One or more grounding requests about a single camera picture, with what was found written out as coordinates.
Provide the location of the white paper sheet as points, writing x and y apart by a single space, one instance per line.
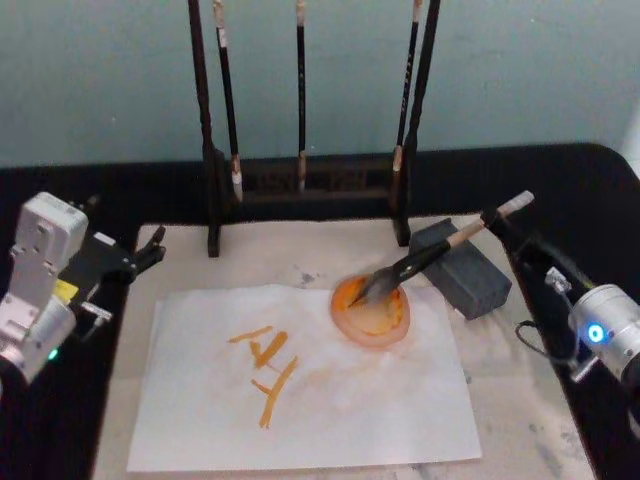
360 400

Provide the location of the dark grey ink stone block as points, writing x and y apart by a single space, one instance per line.
470 285

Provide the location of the pale grey felt mat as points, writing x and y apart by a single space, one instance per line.
280 260

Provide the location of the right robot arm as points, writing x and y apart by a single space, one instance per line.
607 325

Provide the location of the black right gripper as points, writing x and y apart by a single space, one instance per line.
542 285

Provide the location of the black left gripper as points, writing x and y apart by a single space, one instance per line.
95 270

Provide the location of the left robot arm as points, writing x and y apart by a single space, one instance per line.
37 280

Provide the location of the thin dark hanging brush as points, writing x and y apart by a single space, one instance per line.
229 100
301 100
406 100

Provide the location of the orange ink dish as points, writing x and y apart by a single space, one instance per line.
380 327

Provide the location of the dark wooden brush rack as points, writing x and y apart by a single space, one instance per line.
320 192

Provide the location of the black table cloth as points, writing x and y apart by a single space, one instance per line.
565 200

